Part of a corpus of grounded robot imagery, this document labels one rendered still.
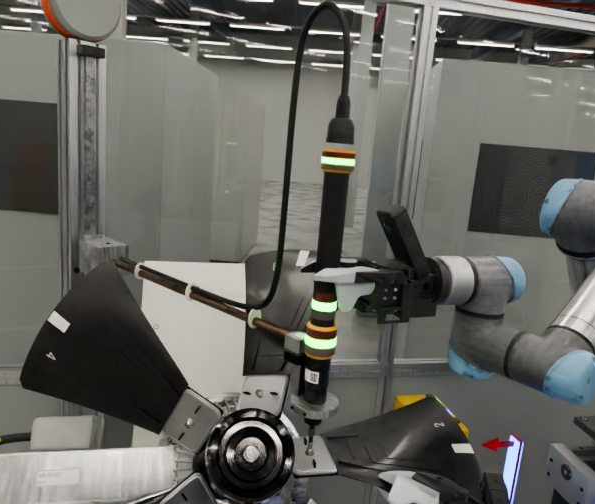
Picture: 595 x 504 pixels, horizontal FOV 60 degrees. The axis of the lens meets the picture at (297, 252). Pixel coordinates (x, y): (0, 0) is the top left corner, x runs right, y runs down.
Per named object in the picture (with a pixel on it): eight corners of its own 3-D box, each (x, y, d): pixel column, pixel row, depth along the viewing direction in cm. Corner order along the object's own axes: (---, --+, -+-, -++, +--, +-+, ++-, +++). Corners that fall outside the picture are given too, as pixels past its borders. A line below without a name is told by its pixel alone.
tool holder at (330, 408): (269, 400, 76) (274, 336, 74) (302, 386, 81) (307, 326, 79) (316, 425, 70) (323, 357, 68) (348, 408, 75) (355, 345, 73)
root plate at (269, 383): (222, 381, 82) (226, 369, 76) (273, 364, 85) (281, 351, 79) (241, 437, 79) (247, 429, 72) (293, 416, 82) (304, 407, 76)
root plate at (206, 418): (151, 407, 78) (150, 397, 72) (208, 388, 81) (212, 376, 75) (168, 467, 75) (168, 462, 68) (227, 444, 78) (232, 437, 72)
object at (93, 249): (75, 272, 115) (75, 235, 113) (105, 268, 120) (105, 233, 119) (98, 283, 108) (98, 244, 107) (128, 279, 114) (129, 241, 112)
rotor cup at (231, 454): (179, 434, 79) (182, 418, 68) (267, 401, 84) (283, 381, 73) (209, 534, 74) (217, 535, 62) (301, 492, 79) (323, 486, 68)
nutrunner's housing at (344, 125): (293, 421, 75) (322, 93, 66) (311, 412, 78) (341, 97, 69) (314, 432, 73) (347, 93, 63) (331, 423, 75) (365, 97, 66)
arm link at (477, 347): (497, 395, 77) (509, 325, 75) (435, 366, 86) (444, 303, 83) (523, 383, 82) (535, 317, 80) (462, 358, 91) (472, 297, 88)
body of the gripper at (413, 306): (374, 325, 71) (445, 320, 76) (382, 264, 69) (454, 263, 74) (348, 307, 78) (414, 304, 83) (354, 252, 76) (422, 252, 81)
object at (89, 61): (77, 327, 120) (75, 44, 107) (98, 323, 123) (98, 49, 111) (83, 331, 118) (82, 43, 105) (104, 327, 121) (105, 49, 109)
